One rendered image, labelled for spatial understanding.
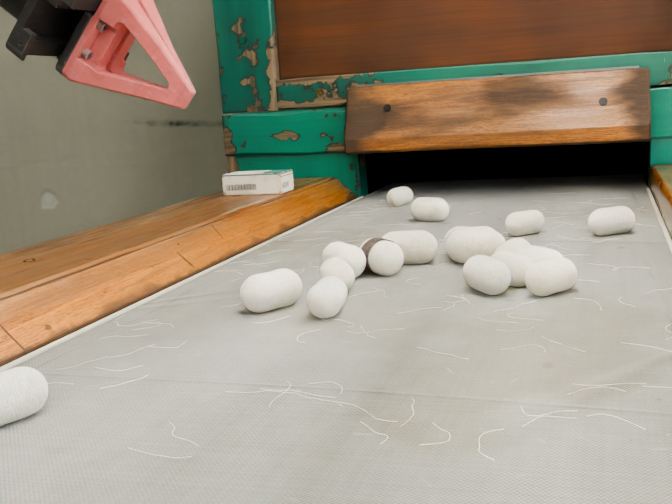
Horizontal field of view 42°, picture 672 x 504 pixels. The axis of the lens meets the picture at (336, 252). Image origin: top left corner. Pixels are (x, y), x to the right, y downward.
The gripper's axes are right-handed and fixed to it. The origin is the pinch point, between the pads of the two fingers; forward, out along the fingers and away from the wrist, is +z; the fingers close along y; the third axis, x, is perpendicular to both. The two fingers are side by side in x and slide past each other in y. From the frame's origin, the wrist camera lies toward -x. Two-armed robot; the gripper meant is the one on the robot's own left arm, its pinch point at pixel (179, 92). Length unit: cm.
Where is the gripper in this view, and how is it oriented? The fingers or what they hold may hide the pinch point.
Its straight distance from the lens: 57.5
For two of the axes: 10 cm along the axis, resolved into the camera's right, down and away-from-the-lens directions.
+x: -5.6, 7.6, 3.2
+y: 2.9, -1.9, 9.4
